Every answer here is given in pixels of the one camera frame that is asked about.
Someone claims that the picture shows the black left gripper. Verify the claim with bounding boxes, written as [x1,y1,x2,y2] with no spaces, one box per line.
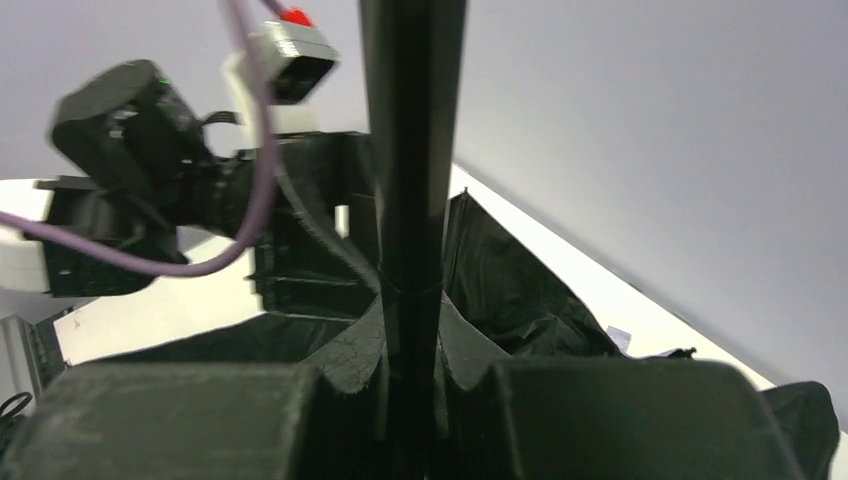
[198,131,382,323]

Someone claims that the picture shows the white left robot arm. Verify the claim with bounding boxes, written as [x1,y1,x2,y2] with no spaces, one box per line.
[1,56,379,321]

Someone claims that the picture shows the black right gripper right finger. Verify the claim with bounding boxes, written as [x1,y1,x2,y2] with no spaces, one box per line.
[437,298,806,480]

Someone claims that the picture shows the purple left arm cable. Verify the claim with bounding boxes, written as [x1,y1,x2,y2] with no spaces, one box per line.
[0,0,286,280]

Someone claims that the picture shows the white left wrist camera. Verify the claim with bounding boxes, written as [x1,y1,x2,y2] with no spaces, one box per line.
[221,7,339,147]

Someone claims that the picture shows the aluminium frame rail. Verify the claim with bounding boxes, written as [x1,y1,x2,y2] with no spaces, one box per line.
[1,315,67,402]

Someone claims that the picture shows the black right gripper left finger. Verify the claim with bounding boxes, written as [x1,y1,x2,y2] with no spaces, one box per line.
[0,298,389,480]

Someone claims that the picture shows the lavender folding umbrella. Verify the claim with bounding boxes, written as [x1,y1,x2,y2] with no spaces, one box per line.
[86,0,841,480]

